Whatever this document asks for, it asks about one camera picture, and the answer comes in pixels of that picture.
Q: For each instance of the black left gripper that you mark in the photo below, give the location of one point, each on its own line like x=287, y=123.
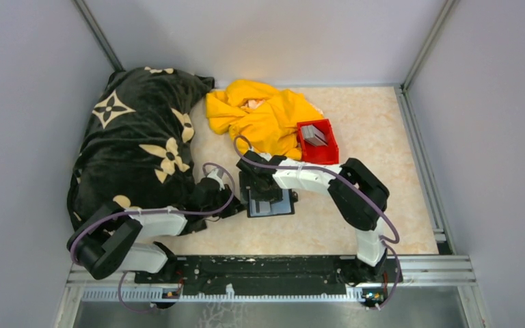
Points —
x=233, y=207

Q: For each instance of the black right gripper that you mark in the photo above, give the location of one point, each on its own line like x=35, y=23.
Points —
x=273, y=195

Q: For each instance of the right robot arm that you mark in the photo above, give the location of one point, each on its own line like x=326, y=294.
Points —
x=358, y=194

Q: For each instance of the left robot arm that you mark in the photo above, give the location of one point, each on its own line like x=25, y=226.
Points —
x=115, y=238

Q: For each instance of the yellow jacket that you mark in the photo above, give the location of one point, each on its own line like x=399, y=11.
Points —
x=265, y=115

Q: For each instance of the red plastic bin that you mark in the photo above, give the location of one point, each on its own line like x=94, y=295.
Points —
x=323, y=155

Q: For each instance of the black floral blanket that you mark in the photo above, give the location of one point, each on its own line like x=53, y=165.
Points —
x=136, y=150

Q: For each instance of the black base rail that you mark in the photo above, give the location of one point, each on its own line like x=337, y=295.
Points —
x=271, y=275

